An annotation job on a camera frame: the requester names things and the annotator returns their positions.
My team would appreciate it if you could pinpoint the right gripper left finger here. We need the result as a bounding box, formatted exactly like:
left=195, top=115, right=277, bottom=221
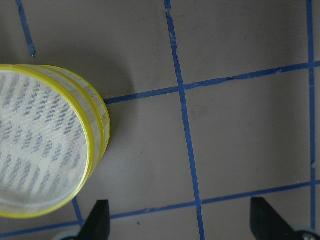
left=77, top=200, right=111, bottom=240

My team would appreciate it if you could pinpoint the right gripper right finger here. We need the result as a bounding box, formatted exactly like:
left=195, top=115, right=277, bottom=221
left=250, top=197, right=310, bottom=240

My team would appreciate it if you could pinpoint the yellow steamer basket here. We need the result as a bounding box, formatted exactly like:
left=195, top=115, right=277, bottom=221
left=0, top=65, right=105, bottom=219

